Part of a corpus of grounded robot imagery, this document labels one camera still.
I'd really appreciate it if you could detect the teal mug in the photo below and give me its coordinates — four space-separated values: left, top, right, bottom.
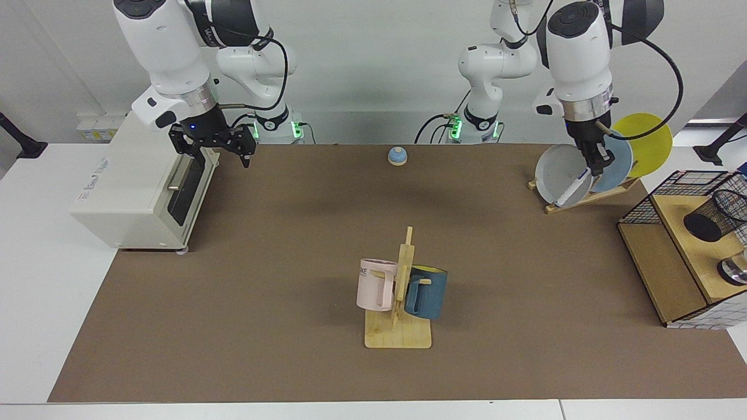
404 265 449 320

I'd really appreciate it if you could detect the grey plate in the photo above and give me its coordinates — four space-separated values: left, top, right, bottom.
535 144 595 208

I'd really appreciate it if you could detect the black base cable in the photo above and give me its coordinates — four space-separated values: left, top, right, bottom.
414 87 471 145
229 113 257 145

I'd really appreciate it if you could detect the wooden mug stand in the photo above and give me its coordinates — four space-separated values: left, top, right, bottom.
365 226 433 349

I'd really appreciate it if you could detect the wooden plate rack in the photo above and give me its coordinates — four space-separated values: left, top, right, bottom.
528 175 641 215

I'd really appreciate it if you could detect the blue white marker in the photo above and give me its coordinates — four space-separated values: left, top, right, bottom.
554 168 594 208

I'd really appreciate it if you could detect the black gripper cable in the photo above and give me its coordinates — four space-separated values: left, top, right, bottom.
595 23 684 141
219 26 290 113

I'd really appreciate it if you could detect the black mesh pen holder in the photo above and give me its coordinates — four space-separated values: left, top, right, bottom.
684 190 747 244

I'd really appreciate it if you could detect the wire basket wooden floor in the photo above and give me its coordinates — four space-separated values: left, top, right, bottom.
617 170 747 330

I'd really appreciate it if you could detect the brown table cloth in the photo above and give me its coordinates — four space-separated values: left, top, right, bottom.
48 143 747 403

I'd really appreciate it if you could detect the yellow plate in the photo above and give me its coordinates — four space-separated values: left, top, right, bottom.
612 113 673 179

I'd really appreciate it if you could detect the pale toaster oven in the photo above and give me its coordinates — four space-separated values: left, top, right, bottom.
69 114 221 253

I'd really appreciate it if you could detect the light blue plate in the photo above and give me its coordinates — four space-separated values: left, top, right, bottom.
589 131 634 194

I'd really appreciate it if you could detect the pink mug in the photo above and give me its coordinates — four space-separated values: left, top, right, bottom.
357 258 399 312

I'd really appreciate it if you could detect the wall socket yellow label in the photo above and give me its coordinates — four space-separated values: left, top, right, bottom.
78 114 126 142

